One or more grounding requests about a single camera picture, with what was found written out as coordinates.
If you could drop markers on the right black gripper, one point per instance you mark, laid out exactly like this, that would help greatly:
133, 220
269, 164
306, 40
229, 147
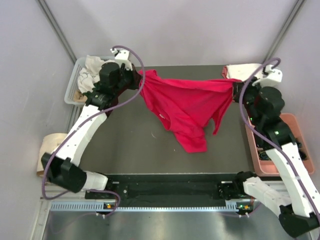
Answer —
237, 87

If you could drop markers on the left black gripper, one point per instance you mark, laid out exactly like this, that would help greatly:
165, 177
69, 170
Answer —
135, 76

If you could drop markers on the red t-shirt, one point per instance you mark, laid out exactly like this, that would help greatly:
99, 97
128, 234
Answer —
185, 107

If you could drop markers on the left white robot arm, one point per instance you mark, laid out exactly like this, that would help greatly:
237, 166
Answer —
62, 165

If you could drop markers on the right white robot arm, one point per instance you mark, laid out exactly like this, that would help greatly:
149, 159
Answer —
260, 109

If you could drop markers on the folded cream t-shirt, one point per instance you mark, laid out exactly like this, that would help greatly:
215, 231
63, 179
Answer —
241, 71

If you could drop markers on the folded pink t-shirt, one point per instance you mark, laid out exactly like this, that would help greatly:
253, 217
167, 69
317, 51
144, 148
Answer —
225, 72

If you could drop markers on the cream crumpled shirt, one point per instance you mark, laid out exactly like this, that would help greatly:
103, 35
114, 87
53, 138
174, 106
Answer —
93, 64

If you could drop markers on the white printed crumpled shirt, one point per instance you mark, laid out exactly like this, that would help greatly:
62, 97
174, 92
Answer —
86, 80

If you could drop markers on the tan shirt in basket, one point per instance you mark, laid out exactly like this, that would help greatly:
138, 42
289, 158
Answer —
78, 97

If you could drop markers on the white plastic laundry basket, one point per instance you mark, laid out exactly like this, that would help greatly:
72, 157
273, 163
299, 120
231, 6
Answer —
73, 84

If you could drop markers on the pink divided plastic tray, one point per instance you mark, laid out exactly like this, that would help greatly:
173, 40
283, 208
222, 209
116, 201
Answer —
263, 166

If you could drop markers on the cream fabric bear bag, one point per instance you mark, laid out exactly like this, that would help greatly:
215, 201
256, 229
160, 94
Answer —
49, 144

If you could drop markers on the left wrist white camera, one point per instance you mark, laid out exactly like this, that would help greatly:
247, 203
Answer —
121, 57

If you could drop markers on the wrist white camera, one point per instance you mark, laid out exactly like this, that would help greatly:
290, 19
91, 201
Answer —
272, 77
121, 57

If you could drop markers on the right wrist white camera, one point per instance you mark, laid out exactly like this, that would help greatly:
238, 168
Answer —
272, 77

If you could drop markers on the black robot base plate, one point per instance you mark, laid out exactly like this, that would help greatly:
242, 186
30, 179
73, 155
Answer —
175, 190

